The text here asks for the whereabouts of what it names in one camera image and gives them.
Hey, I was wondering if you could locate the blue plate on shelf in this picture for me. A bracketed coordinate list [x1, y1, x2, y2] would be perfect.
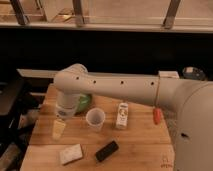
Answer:
[182, 67, 206, 81]

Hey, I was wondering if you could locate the white box on shelf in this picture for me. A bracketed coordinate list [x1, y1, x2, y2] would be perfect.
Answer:
[158, 71, 180, 79]

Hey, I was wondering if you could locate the black rectangular block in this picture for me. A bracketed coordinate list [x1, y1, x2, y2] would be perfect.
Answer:
[95, 141, 119, 162]

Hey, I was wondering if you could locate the green bowl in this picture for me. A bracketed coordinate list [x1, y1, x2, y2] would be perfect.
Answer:
[76, 94, 92, 113]

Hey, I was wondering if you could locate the white sponge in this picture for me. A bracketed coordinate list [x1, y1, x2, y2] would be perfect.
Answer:
[59, 144, 83, 165]

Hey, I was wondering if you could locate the long grey shelf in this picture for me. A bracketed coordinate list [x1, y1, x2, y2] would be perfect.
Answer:
[16, 68, 213, 95]

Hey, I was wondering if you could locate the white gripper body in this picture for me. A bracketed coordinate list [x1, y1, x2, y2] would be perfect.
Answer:
[55, 104, 77, 119]

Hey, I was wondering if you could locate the red sausage toy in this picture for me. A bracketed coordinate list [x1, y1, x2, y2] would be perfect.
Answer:
[153, 108, 162, 125]

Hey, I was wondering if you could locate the white paper cup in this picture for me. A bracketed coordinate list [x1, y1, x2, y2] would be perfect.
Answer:
[86, 108, 105, 132]

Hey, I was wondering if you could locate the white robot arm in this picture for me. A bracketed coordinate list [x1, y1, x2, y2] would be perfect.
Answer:
[54, 64, 213, 171]

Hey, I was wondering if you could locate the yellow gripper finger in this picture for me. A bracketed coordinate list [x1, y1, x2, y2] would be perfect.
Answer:
[58, 121, 66, 139]
[52, 120, 60, 140]

